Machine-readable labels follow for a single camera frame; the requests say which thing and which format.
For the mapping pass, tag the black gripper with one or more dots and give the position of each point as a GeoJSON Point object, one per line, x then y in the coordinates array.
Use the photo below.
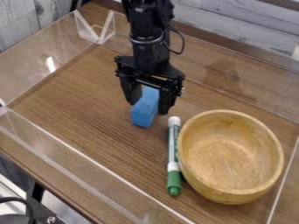
{"type": "Point", "coordinates": [148, 67]}

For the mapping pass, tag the blue foam block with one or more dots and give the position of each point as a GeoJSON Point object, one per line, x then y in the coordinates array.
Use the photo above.
{"type": "Point", "coordinates": [145, 110]}

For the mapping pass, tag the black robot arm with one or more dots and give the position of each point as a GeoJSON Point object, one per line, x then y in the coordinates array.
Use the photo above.
{"type": "Point", "coordinates": [150, 18]}

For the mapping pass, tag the brown wooden bowl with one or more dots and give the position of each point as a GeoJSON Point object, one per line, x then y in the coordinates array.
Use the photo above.
{"type": "Point", "coordinates": [230, 155]}

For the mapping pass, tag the green white marker pen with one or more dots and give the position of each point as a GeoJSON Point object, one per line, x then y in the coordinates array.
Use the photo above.
{"type": "Point", "coordinates": [174, 173]}

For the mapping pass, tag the black table leg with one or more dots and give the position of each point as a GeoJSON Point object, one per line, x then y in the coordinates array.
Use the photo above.
{"type": "Point", "coordinates": [38, 191]}

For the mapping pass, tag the black metal bracket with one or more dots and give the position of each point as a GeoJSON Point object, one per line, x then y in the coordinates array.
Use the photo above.
{"type": "Point", "coordinates": [44, 215]}

